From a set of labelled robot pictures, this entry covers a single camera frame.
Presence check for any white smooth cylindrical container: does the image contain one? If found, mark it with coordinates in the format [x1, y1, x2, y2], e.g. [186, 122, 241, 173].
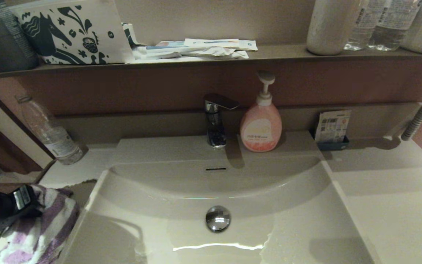
[306, 0, 362, 56]

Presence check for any chrome sink faucet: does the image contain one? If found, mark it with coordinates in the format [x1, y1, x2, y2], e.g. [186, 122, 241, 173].
[203, 93, 240, 149]

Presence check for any chrome drain stopper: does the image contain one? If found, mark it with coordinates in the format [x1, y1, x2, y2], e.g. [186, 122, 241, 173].
[206, 205, 231, 232]

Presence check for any pink soap pump bottle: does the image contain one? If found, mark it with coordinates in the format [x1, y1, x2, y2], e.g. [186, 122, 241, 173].
[240, 71, 282, 153]

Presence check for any crumpled white plastic wrapper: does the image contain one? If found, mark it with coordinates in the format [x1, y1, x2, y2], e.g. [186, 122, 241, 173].
[133, 46, 249, 60]

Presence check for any clear plastic bottle without cap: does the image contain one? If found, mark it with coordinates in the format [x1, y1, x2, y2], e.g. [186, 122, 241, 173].
[15, 95, 84, 165]

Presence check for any beige counter side rail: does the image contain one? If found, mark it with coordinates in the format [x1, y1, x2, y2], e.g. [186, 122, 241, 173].
[37, 160, 57, 184]

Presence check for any brown wall shelf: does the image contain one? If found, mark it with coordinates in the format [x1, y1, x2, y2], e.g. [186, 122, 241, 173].
[0, 44, 422, 80]

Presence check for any dark blue soap tray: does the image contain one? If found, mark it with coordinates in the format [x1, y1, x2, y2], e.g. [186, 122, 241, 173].
[312, 128, 350, 151]

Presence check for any white sink basin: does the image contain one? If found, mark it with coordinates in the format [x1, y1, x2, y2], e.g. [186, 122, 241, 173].
[56, 136, 376, 264]

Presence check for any clear labelled water bottle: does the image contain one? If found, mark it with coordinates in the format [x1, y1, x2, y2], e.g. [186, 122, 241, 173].
[367, 0, 422, 51]
[344, 0, 381, 51]

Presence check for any white printed sachet packet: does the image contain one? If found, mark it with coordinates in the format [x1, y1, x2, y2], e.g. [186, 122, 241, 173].
[315, 110, 352, 143]

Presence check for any white pouch with horse print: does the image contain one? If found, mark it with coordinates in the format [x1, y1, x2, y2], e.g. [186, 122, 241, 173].
[10, 0, 134, 65]

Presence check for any purple white striped towel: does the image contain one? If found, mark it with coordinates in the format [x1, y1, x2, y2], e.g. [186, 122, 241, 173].
[0, 184, 81, 264]

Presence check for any blue white toothbrush packet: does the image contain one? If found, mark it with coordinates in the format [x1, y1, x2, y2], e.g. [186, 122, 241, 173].
[146, 41, 197, 51]

